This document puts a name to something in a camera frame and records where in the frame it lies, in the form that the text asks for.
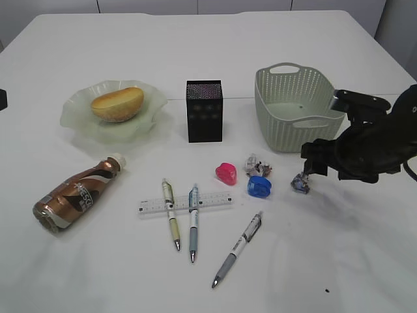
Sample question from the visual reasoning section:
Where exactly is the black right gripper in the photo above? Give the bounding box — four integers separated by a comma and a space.
300, 123, 407, 183

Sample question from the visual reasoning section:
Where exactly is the blue paper piece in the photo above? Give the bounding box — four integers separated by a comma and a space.
291, 172, 310, 194

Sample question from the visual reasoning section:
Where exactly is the sugared bread roll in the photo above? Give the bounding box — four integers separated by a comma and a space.
91, 87, 144, 123

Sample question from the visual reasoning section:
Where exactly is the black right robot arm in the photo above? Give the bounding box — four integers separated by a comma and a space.
300, 85, 416, 184

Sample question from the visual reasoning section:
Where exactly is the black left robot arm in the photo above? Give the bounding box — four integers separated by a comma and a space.
0, 89, 8, 111

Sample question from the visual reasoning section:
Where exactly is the green woven plastic basket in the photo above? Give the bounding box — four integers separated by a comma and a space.
255, 63, 344, 153

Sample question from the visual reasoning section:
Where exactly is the blue pencil sharpener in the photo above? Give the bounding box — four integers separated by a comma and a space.
247, 176, 272, 198

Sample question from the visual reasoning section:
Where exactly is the pink pencil sharpener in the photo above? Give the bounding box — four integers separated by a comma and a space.
215, 162, 237, 186

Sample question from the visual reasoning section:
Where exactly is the grey grip white pen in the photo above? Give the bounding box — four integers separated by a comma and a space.
211, 211, 263, 289

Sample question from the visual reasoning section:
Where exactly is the black mesh pen holder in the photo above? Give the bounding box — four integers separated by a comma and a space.
186, 80, 223, 143

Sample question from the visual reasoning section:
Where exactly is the blue barrel pen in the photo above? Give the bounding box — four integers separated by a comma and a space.
188, 184, 199, 263

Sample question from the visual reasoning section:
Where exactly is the green barrel pen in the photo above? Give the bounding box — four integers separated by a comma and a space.
162, 179, 180, 252

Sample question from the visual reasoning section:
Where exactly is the pale green wavy glass plate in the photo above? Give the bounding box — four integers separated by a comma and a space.
60, 80, 167, 144

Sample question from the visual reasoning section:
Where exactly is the crumpled white paper piece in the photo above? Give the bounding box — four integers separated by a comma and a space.
244, 153, 272, 178

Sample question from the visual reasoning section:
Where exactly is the transparent plastic ruler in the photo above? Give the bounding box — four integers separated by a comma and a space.
137, 192, 234, 216

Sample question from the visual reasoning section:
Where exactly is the brown Nescafe coffee bottle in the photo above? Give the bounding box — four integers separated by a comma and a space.
33, 153, 126, 233

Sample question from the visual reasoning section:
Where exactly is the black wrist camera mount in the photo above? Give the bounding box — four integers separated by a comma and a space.
330, 89, 391, 125

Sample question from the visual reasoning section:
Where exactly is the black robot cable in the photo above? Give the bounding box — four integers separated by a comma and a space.
403, 159, 417, 182

